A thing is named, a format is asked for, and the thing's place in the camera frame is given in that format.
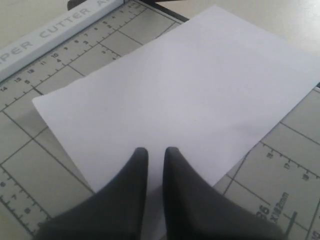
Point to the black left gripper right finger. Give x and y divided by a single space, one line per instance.
194 210

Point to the white paper sheet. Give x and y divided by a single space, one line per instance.
238 102

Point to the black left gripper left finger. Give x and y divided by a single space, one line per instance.
114 213

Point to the grey paper cutter base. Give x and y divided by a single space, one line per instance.
37 75

